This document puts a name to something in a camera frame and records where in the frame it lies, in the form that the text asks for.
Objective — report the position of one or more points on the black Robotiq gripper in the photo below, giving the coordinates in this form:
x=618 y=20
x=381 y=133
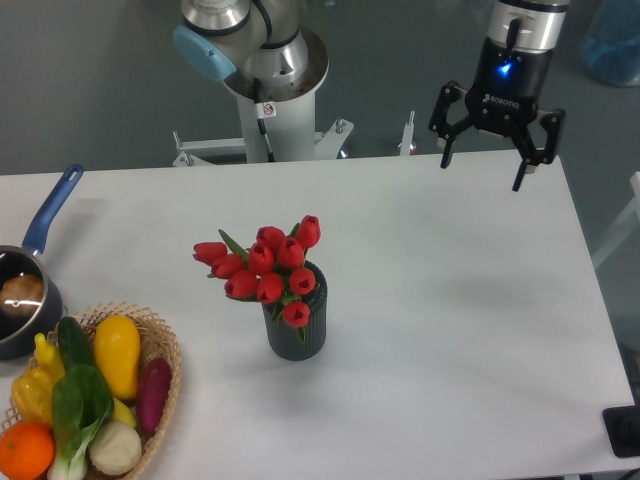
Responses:
x=507 y=92

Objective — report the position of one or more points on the red tulip bouquet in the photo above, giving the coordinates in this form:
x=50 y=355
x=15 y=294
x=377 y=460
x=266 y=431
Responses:
x=269 y=269

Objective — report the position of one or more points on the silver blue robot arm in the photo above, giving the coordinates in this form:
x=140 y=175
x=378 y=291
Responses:
x=216 y=37

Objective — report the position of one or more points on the dark grey ribbed vase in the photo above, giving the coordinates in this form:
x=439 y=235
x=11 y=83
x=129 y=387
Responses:
x=296 y=330

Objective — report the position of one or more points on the blue transparent container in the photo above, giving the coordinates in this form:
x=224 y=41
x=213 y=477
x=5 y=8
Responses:
x=610 y=47

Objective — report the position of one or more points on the black device at edge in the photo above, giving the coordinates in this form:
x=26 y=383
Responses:
x=622 y=426

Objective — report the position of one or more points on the woven wicker basket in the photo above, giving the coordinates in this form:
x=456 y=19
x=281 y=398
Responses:
x=157 y=340

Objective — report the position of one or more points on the purple eggplant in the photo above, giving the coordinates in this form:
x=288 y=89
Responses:
x=153 y=391

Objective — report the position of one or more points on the yellow squash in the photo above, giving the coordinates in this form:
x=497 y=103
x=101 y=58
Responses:
x=117 y=350

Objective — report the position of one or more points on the yellow banana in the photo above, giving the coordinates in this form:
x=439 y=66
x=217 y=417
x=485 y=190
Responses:
x=122 y=413

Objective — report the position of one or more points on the dark green cucumber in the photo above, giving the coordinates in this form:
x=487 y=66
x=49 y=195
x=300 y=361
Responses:
x=72 y=344

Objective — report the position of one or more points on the green bok choy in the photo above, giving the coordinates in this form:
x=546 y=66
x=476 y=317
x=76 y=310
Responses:
x=81 y=404

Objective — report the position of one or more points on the beige garlic bulb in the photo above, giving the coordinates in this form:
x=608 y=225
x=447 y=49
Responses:
x=116 y=449

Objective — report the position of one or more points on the brown bread roll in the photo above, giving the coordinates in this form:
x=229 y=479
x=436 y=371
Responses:
x=22 y=295

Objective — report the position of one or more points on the small yellow pepper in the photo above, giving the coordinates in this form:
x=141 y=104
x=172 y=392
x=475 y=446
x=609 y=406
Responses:
x=48 y=357

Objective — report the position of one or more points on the yellow bell pepper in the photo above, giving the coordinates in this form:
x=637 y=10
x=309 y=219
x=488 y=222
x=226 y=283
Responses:
x=32 y=393

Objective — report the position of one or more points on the orange fruit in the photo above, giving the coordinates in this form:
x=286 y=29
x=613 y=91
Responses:
x=27 y=451

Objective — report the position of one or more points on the white metal base frame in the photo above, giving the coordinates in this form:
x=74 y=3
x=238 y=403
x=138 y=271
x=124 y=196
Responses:
x=210 y=147

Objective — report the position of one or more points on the white frame at right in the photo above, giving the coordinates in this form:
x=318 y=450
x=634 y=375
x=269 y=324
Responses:
x=620 y=228

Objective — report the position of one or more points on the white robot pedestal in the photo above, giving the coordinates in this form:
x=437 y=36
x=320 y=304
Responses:
x=275 y=90

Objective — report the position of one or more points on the blue handled saucepan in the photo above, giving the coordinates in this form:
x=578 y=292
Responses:
x=17 y=332

